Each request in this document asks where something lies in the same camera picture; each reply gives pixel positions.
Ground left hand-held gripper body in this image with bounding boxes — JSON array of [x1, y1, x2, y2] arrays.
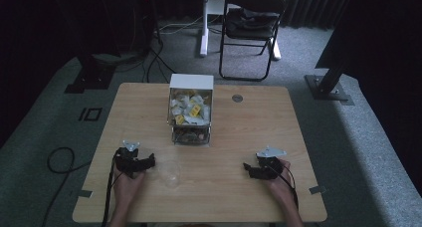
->
[[113, 139, 147, 180]]

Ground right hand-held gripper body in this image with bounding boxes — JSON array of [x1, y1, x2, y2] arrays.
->
[[255, 144, 288, 181]]

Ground clear plastic cup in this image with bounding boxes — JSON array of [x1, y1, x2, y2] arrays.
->
[[155, 159, 182, 190]]

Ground person's right hand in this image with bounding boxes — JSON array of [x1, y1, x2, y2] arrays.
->
[[263, 158, 294, 201]]

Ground person's left hand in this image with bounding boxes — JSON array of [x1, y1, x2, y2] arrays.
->
[[112, 169, 147, 202]]

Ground pile of dark brown sachets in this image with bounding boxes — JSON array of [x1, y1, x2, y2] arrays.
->
[[172, 126, 210, 144]]

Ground black tape marks on floor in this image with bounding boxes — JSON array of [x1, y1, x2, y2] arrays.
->
[[78, 107, 104, 122]]

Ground pile of white yellow sachets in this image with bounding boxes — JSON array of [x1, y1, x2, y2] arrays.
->
[[169, 89, 212, 125]]

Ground white box with clear drawers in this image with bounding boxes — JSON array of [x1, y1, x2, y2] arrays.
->
[[166, 73, 215, 147]]

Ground white desk leg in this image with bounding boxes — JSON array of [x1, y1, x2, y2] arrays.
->
[[269, 37, 283, 61], [198, 0, 233, 58]]

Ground black folding chair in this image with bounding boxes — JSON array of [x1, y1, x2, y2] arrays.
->
[[218, 0, 289, 83]]

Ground dark curtain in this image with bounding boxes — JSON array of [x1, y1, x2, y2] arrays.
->
[[285, 0, 356, 31]]

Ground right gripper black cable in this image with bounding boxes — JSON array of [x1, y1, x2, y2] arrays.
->
[[278, 163, 300, 211]]

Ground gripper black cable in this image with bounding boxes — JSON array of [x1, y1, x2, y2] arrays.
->
[[101, 150, 121, 227], [278, 163, 300, 211]]

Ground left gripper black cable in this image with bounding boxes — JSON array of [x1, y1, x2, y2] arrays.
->
[[101, 150, 121, 227]]

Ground black cable on floor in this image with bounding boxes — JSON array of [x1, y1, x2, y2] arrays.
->
[[40, 146, 93, 227]]

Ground black stand with base plate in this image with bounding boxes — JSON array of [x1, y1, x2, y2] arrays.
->
[[64, 52, 116, 95]]

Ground bundle of floor cables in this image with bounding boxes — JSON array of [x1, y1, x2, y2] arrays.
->
[[113, 14, 204, 84]]

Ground black slanted post with base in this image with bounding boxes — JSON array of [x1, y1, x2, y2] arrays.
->
[[304, 62, 355, 107]]

